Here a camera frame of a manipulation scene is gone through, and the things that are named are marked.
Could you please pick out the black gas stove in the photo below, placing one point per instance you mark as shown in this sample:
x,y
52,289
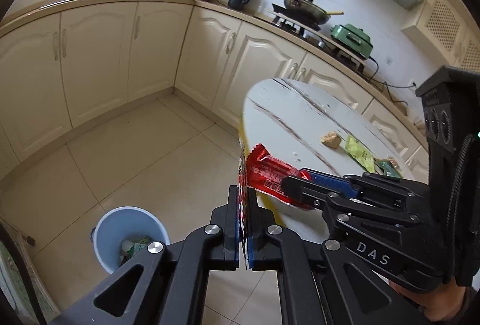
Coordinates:
x,y
311,36

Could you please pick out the black wok with lid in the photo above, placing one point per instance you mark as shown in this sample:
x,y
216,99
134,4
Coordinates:
x,y
303,6

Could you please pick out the red patterned packet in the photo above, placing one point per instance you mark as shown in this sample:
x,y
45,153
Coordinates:
x,y
243,175

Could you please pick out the green electric cooking pot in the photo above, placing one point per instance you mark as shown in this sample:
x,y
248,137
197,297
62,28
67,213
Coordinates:
x,y
352,40

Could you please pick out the green packet with white print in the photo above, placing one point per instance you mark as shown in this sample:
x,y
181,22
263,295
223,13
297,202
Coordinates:
x,y
141,244

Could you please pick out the dark green small packet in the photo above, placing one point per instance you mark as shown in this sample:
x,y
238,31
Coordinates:
x,y
388,167

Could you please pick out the person's right hand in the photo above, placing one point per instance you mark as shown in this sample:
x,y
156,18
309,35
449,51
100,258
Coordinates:
x,y
438,302

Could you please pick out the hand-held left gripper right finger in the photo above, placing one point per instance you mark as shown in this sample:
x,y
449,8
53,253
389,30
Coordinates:
x,y
252,227

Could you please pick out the blue plastic waste bin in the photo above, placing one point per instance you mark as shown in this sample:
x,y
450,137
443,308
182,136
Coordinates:
x,y
112,235

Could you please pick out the wide cream lattice cabinet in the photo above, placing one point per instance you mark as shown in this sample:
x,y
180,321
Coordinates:
x,y
446,25

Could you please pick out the light green snack packet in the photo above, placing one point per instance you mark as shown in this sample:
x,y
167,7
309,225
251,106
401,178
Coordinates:
x,y
359,152

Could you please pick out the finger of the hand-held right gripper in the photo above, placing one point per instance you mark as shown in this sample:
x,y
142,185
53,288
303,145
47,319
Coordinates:
x,y
375,235
330,182

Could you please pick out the green glass door cabinet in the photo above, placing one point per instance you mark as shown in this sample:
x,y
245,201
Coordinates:
x,y
33,295

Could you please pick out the round marble side table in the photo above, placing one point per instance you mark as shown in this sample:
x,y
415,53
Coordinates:
x,y
292,111

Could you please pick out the white metal leg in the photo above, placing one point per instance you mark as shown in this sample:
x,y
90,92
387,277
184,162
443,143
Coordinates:
x,y
28,240

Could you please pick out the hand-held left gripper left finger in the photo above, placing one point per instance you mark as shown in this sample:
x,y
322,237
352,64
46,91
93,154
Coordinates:
x,y
235,220

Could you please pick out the red snack wrapper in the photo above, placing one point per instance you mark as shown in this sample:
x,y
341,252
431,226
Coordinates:
x,y
266,171

